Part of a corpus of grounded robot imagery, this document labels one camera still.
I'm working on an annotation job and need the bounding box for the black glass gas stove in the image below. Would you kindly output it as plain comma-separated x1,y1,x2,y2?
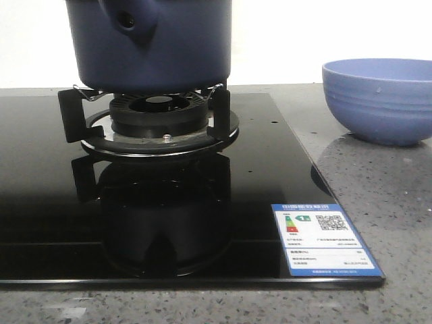
1,93,385,290

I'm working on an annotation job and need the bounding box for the black pot support grate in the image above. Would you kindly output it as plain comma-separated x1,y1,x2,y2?
58,84,239,161

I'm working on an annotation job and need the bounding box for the dark blue cooking pot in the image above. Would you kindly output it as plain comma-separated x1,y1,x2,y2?
66,1,232,93

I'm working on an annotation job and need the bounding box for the light blue ceramic bowl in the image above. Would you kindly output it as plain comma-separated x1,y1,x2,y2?
322,58,431,146

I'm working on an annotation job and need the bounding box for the black burner head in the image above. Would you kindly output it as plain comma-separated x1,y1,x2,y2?
109,92,208,138

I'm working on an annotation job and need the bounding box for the blue energy label sticker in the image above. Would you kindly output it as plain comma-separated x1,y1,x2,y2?
271,204,383,277

